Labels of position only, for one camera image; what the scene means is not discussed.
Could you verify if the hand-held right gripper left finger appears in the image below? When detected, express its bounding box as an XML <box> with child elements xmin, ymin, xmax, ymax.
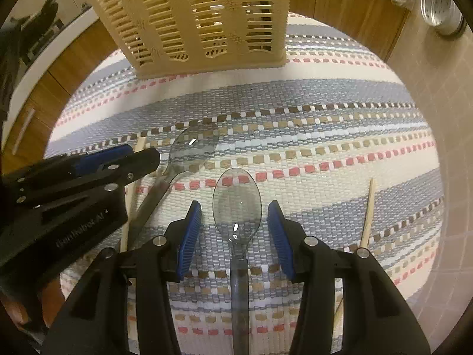
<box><xmin>42</xmin><ymin>200</ymin><xmax>203</xmax><ymax>355</ymax></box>

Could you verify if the wooden chopstick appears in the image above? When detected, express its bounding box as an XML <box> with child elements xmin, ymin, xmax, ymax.
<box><xmin>135</xmin><ymin>168</ymin><xmax>167</xmax><ymax>226</ymax></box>
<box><xmin>333</xmin><ymin>178</ymin><xmax>375</xmax><ymax>331</ymax></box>
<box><xmin>120</xmin><ymin>137</ymin><xmax>148</xmax><ymax>254</ymax></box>

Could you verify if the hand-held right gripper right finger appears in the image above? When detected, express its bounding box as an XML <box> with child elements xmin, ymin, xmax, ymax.
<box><xmin>267</xmin><ymin>200</ymin><xmax>431</xmax><ymax>355</ymax></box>

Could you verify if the striped woven tablecloth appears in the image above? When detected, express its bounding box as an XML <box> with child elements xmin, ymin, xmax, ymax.
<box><xmin>43</xmin><ymin>12</ymin><xmax>446</xmax><ymax>355</ymax></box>

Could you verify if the beige slotted utensil basket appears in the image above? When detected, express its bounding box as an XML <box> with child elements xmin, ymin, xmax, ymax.
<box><xmin>83</xmin><ymin>0</ymin><xmax>292</xmax><ymax>80</ymax></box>

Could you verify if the black wok with lid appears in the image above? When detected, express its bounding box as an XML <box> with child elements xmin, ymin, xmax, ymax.
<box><xmin>11</xmin><ymin>0</ymin><xmax>73</xmax><ymax>34</ymax></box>

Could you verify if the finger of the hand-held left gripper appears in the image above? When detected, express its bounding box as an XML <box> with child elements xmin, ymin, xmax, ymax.
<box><xmin>98</xmin><ymin>148</ymin><xmax>161</xmax><ymax>193</ymax></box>
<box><xmin>72</xmin><ymin>145</ymin><xmax>134</xmax><ymax>177</ymax></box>

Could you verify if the clear plastic spoon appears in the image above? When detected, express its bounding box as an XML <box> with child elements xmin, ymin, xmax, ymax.
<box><xmin>212</xmin><ymin>167</ymin><xmax>264</xmax><ymax>355</ymax></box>
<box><xmin>129</xmin><ymin>124</ymin><xmax>219</xmax><ymax>246</ymax></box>

